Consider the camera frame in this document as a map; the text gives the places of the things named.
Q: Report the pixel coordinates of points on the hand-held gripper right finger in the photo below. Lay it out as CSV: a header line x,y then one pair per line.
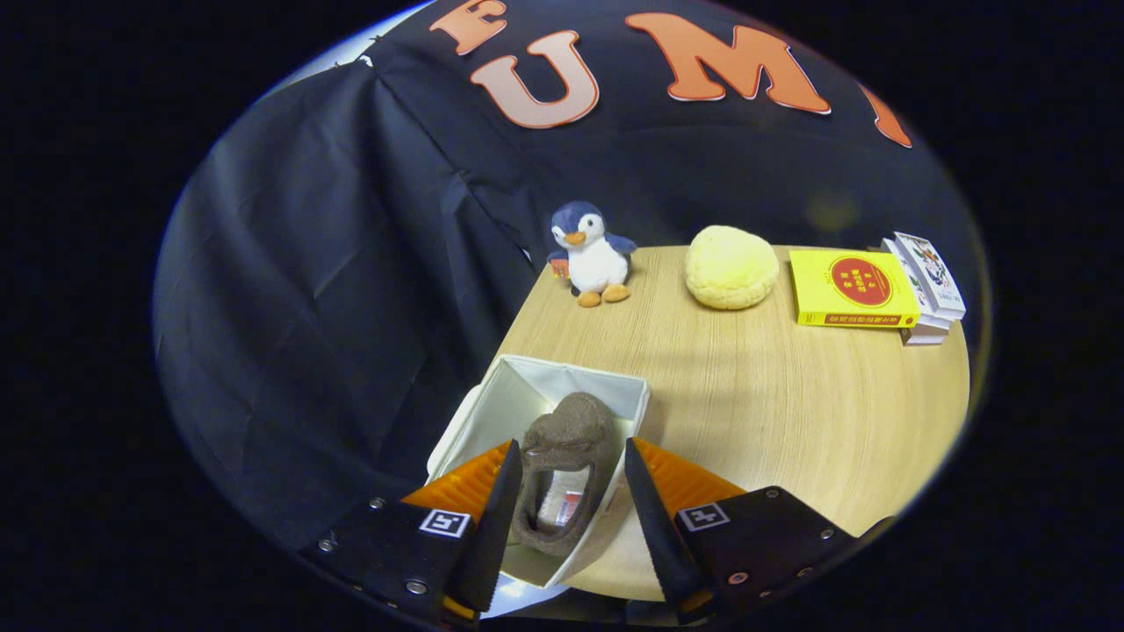
x,y
654,527

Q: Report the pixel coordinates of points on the yellow book with red circle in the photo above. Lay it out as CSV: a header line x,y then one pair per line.
x,y
856,285

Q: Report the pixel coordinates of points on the black backdrop cloth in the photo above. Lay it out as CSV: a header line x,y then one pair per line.
x,y
351,263

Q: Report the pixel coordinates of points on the yellow plush bun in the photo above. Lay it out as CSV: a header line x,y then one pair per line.
x,y
731,268

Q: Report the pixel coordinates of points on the beige fabric storage box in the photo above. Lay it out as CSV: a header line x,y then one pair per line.
x,y
527,386

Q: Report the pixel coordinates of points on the blue white penguin plush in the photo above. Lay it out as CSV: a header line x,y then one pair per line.
x,y
597,263

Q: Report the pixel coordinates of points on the white illustrated book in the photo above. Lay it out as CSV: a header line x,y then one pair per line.
x,y
931,272

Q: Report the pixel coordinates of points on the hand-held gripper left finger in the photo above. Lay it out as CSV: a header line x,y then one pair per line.
x,y
496,527

